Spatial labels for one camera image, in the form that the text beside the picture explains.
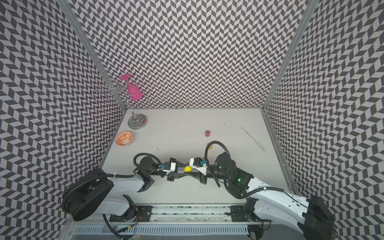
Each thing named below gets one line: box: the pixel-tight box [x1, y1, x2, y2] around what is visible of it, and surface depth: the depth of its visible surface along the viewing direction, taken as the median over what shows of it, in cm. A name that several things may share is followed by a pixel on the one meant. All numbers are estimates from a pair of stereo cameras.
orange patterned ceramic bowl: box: [115, 131, 134, 147], surface depth 101 cm
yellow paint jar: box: [184, 165, 193, 172], surface depth 67 cm
